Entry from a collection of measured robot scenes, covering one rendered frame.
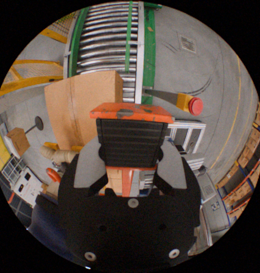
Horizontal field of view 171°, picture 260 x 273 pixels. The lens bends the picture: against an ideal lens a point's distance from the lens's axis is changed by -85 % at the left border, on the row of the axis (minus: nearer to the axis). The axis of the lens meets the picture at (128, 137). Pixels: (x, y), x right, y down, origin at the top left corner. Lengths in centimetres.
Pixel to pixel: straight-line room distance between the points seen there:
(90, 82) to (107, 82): 7
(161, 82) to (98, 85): 111
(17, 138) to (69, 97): 171
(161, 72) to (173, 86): 28
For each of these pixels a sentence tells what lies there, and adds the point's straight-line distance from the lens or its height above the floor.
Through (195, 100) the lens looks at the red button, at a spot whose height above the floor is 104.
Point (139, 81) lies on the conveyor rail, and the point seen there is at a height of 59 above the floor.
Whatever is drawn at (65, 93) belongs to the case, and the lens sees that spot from 45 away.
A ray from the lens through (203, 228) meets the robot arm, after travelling 56.
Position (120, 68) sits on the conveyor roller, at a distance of 77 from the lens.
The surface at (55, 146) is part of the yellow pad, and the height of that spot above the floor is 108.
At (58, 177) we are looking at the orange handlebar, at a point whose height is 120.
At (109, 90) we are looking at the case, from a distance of 35.
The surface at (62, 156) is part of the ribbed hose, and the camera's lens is 30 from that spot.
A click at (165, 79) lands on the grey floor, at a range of 140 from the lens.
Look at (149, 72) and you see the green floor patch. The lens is 134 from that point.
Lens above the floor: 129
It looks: 58 degrees down
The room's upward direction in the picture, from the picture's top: 178 degrees counter-clockwise
